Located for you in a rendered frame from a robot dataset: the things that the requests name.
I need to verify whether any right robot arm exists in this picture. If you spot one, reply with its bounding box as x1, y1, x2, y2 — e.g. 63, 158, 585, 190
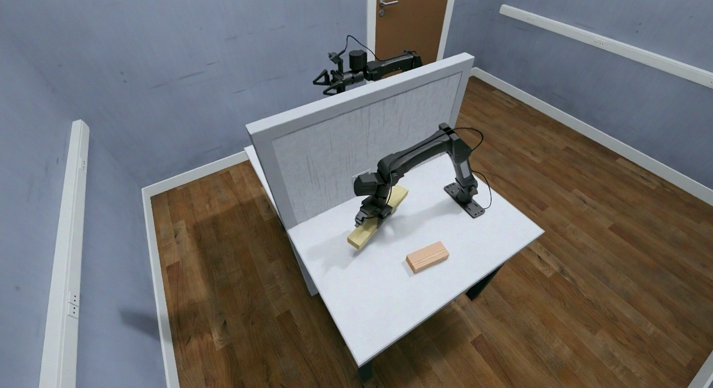
328, 49, 423, 84

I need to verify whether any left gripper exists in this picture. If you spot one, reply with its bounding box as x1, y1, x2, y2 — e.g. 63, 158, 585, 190
355, 194, 393, 229

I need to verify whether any long wooden board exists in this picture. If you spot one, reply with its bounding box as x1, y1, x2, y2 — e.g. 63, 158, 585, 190
347, 184, 408, 250

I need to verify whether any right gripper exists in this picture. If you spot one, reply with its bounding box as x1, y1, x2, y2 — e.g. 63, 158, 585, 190
313, 52, 354, 96

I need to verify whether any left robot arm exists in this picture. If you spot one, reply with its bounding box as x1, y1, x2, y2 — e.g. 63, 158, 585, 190
354, 122, 485, 218

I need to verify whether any grey panel wall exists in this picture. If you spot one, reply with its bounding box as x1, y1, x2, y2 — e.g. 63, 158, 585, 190
245, 53, 475, 230

